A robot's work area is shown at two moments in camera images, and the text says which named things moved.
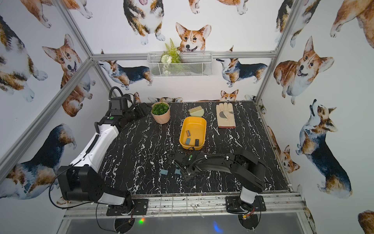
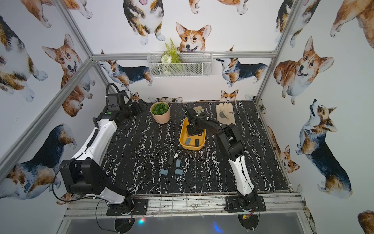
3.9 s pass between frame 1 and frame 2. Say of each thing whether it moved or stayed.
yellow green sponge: stayed
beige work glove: stayed
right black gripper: moved
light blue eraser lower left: stayed
